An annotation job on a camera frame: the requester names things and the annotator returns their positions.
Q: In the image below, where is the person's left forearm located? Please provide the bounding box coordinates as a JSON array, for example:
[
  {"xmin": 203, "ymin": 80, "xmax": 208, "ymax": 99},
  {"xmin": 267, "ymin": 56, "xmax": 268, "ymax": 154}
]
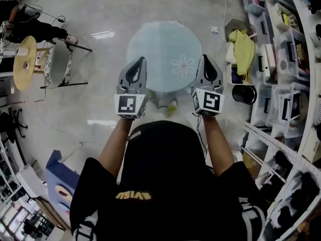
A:
[{"xmin": 98, "ymin": 116, "xmax": 133, "ymax": 178}]

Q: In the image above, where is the person's green shoe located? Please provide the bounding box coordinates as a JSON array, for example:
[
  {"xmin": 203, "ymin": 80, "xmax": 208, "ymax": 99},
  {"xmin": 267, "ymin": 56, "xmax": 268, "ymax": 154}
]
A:
[{"xmin": 165, "ymin": 98, "xmax": 178, "ymax": 118}]

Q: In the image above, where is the white power cable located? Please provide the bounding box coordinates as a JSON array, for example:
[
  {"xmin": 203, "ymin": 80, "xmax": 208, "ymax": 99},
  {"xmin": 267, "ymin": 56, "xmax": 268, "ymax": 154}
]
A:
[{"xmin": 215, "ymin": 0, "xmax": 229, "ymax": 58}]

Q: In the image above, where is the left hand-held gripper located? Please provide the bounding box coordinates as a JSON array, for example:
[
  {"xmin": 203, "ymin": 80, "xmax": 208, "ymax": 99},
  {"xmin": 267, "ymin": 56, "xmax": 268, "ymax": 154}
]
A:
[{"xmin": 114, "ymin": 56, "xmax": 149, "ymax": 121}]

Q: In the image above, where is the brown cardboard box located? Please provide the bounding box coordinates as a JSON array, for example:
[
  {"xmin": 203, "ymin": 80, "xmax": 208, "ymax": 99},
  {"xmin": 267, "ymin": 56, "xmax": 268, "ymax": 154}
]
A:
[{"xmin": 224, "ymin": 18, "xmax": 258, "ymax": 38}]

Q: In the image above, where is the floral seat cushion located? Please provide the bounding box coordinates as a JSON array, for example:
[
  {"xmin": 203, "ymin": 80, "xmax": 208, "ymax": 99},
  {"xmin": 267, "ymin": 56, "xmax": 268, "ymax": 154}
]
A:
[{"xmin": 43, "ymin": 51, "xmax": 54, "ymax": 83}]

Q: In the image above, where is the black office chair base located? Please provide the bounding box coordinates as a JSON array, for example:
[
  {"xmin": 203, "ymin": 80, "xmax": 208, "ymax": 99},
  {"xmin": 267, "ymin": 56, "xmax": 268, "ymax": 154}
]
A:
[{"xmin": 0, "ymin": 107, "xmax": 29, "ymax": 145}]

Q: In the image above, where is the white cardboard box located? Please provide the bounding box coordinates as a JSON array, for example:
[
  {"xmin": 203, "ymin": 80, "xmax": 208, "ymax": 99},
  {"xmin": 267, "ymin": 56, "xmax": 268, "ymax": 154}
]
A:
[{"xmin": 16, "ymin": 164, "xmax": 48, "ymax": 198}]

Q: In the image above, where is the white storage bin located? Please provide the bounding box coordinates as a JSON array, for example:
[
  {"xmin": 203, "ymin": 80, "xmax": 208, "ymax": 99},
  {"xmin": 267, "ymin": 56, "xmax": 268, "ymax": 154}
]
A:
[{"xmin": 225, "ymin": 41, "xmax": 256, "ymax": 86}]

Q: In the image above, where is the person's black t-shirt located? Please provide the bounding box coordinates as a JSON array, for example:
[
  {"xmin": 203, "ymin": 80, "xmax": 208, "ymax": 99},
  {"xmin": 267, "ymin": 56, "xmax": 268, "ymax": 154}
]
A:
[{"xmin": 69, "ymin": 157, "xmax": 269, "ymax": 241}]

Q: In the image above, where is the round yellow wooden side table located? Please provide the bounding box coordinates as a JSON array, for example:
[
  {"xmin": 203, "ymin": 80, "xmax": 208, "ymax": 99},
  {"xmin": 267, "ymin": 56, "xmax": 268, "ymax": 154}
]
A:
[{"xmin": 13, "ymin": 35, "xmax": 38, "ymax": 91}]

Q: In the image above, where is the blue printed box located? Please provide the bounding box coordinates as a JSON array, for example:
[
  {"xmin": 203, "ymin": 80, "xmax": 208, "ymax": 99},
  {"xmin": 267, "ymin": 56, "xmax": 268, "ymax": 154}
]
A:
[{"xmin": 45, "ymin": 149, "xmax": 81, "ymax": 227}]

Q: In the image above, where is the light blue flower tablecloth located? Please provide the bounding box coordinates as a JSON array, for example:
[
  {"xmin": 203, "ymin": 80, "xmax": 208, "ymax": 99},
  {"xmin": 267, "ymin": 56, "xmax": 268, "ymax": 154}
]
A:
[{"xmin": 125, "ymin": 20, "xmax": 203, "ymax": 93}]

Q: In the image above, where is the yellow-green cloth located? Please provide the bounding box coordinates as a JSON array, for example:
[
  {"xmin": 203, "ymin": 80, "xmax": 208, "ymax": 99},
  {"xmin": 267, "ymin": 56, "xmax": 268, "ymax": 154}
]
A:
[{"xmin": 227, "ymin": 29, "xmax": 256, "ymax": 76}]

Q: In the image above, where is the person's right forearm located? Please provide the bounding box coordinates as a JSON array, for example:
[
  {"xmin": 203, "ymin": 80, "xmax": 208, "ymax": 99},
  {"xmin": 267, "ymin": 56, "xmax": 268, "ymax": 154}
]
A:
[{"xmin": 201, "ymin": 114, "xmax": 236, "ymax": 177}]

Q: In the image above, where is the white metal shelf rack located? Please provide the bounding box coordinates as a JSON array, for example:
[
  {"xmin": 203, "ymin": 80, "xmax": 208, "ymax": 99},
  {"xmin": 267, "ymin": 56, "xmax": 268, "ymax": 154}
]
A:
[{"xmin": 241, "ymin": 0, "xmax": 321, "ymax": 241}]

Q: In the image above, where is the black cylindrical bin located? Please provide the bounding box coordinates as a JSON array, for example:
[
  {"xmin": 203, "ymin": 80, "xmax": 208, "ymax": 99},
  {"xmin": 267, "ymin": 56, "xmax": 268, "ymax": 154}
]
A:
[{"xmin": 231, "ymin": 84, "xmax": 258, "ymax": 105}]

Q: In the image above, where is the stack of clear storage boxes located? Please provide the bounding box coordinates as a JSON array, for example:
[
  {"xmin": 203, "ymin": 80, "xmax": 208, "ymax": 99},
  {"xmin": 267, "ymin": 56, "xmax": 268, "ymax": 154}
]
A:
[{"xmin": 242, "ymin": 0, "xmax": 317, "ymax": 140}]

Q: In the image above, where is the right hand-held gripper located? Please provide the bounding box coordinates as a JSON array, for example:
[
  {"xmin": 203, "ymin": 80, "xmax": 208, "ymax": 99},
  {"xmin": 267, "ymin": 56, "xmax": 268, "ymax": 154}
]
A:
[{"xmin": 191, "ymin": 54, "xmax": 225, "ymax": 117}]

